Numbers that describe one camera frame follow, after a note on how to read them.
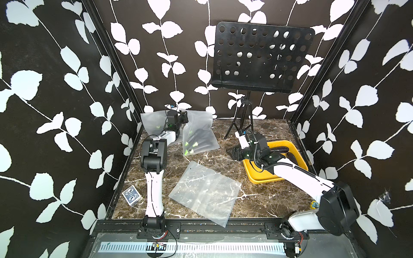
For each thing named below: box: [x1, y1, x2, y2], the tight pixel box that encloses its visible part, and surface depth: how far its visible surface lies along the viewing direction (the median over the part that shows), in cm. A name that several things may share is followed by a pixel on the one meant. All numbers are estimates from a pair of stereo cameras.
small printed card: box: [121, 184, 142, 207], surface depth 84 cm
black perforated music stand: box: [211, 21, 316, 140], surface depth 66 cm
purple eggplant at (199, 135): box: [188, 128, 210, 144], surface depth 106 cm
